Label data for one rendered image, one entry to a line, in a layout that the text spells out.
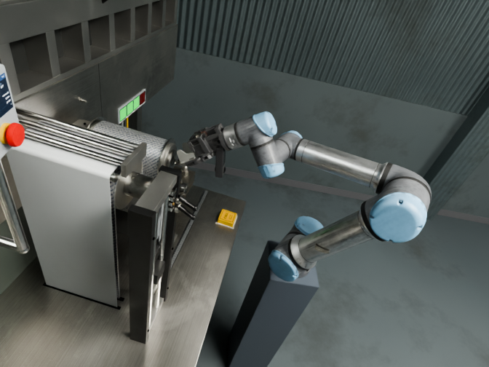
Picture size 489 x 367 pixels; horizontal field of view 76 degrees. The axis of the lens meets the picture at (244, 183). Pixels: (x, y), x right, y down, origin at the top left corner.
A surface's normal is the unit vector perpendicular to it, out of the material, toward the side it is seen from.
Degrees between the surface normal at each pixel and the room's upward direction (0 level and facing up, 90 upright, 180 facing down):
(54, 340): 0
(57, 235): 90
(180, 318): 0
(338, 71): 90
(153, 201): 0
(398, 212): 83
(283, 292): 90
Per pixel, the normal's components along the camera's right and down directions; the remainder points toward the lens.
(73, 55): -0.20, 0.58
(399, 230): -0.47, 0.36
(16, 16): 0.96, 0.29
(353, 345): 0.22, -0.76
